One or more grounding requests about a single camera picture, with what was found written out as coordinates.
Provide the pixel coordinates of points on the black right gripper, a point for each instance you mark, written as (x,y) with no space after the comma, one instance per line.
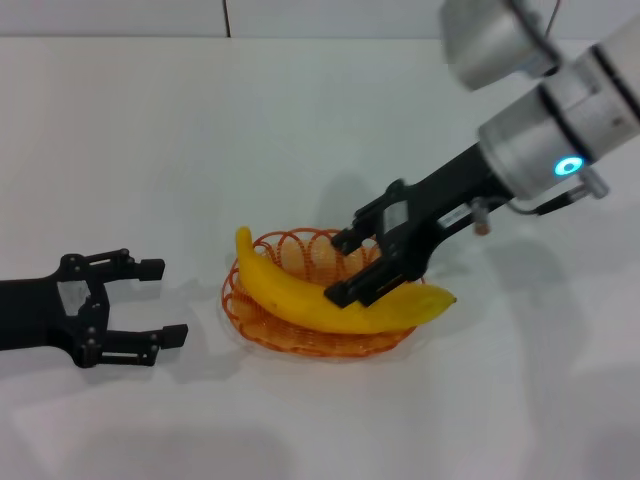
(440,200)

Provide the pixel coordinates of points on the yellow banana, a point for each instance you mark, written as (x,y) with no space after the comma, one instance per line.
(300,300)

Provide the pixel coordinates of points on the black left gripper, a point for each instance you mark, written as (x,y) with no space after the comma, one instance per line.
(30,315)

